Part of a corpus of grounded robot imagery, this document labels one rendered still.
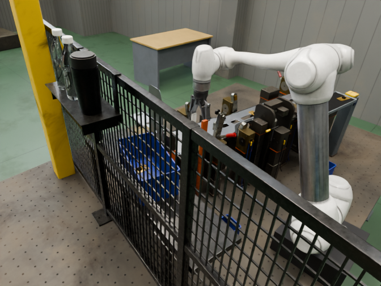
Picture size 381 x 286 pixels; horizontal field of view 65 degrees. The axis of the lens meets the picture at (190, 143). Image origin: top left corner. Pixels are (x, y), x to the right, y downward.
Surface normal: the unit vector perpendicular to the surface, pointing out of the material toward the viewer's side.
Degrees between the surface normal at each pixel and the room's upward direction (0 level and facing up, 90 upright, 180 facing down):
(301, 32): 90
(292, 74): 80
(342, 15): 90
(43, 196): 0
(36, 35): 90
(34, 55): 90
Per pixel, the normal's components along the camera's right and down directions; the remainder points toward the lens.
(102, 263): 0.05, -0.83
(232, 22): -0.69, 0.37
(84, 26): 0.72, 0.41
